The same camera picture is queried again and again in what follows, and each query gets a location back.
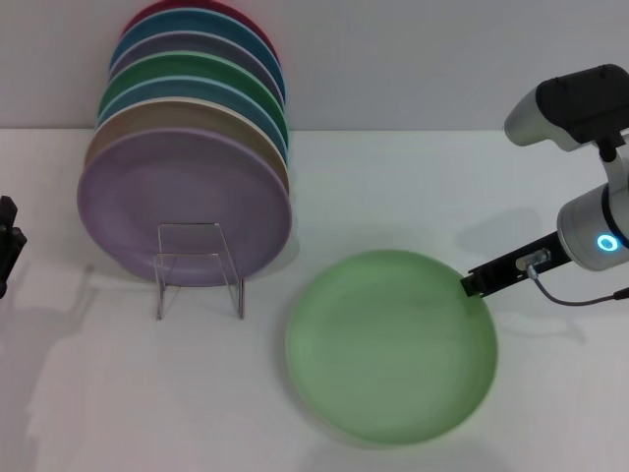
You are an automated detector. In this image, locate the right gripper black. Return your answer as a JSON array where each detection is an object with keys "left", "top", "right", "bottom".
[{"left": 460, "top": 233, "right": 575, "bottom": 299}]

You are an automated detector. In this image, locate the light green plate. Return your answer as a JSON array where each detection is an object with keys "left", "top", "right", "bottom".
[{"left": 284, "top": 249, "right": 500, "bottom": 441}]

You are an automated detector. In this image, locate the lilac plate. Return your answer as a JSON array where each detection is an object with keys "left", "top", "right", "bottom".
[{"left": 76, "top": 126, "right": 294, "bottom": 289}]

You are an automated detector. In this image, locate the beige plate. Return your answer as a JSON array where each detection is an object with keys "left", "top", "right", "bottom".
[{"left": 83, "top": 96, "right": 290, "bottom": 191}]

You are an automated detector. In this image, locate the light blue plate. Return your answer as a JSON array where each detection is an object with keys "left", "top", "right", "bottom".
[{"left": 95, "top": 74, "right": 289, "bottom": 154}]

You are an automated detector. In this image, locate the dark green plate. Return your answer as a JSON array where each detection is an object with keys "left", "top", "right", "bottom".
[{"left": 96, "top": 51, "right": 288, "bottom": 133}]

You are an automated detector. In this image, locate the grey purple plate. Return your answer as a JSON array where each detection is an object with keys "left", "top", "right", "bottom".
[{"left": 107, "top": 29, "right": 286, "bottom": 107}]

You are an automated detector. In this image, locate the teal blue plate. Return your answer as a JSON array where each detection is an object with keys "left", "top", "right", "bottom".
[{"left": 108, "top": 8, "right": 285, "bottom": 90}]

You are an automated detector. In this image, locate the red plate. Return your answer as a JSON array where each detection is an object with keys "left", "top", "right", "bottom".
[{"left": 120, "top": 0, "right": 282, "bottom": 66}]

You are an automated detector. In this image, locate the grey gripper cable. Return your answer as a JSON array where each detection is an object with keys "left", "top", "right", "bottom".
[{"left": 514, "top": 249, "right": 629, "bottom": 307}]

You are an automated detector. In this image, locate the wire plate rack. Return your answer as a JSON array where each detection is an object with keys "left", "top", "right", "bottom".
[{"left": 154, "top": 221, "right": 246, "bottom": 322}]

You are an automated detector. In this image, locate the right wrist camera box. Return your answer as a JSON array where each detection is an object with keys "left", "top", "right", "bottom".
[{"left": 503, "top": 63, "right": 629, "bottom": 154}]

